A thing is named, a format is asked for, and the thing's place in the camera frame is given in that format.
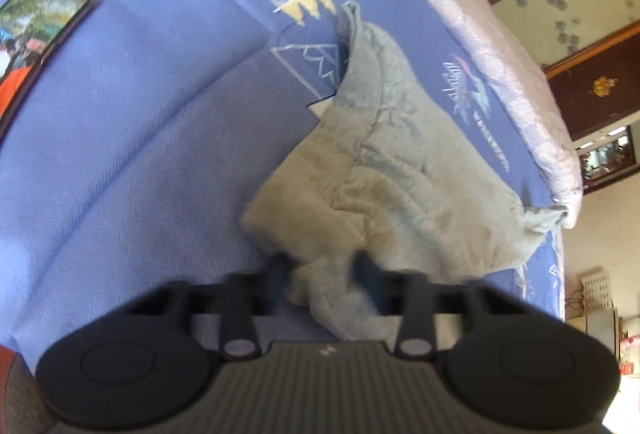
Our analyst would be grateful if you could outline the grey towel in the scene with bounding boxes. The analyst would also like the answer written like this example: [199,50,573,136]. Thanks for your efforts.
[241,0,571,343]

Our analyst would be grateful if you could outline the blue printed bedsheet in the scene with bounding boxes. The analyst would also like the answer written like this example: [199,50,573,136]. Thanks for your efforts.
[0,0,567,367]

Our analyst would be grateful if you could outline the dark wooden cabinet door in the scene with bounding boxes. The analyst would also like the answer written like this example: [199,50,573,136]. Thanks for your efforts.
[544,20,640,142]

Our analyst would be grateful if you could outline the smartphone with lit screen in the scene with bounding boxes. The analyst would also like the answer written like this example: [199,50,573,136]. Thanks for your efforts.
[0,0,96,137]

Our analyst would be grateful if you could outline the white perforated box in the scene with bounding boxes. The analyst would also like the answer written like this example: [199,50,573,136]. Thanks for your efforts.
[580,269,614,315]

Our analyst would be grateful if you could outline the glass display cabinet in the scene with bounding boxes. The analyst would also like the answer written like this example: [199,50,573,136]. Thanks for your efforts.
[575,125,637,189]

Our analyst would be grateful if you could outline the red and white items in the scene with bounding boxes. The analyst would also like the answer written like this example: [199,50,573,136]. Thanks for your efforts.
[619,331,640,379]

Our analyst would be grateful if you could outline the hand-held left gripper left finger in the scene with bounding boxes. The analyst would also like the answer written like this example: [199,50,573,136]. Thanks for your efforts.
[119,253,301,361]

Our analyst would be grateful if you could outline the white quilted mattress cover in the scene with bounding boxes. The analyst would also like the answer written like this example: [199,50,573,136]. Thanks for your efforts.
[334,0,586,230]

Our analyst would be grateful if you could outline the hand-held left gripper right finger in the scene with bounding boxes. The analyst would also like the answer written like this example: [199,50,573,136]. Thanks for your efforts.
[350,250,523,360]

